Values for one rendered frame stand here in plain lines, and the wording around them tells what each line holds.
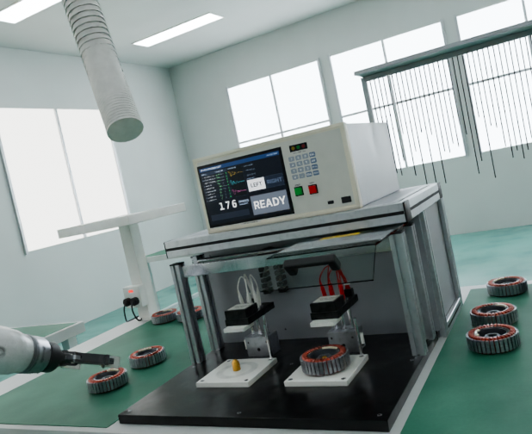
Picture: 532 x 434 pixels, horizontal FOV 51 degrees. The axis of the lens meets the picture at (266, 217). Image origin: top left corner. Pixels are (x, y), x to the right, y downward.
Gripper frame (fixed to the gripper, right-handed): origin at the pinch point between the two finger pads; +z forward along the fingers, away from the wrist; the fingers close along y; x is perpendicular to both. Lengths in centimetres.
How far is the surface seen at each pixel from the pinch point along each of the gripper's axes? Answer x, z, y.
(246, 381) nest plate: -5.7, -3.9, 48.4
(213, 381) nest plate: -5.5, -2.8, 39.1
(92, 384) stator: -5.6, 0.7, -1.1
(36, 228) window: 182, 307, -380
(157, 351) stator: 4.9, 20.1, 5.7
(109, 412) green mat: -12.6, -7.8, 12.9
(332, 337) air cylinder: 5, 11, 65
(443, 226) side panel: 39, 36, 90
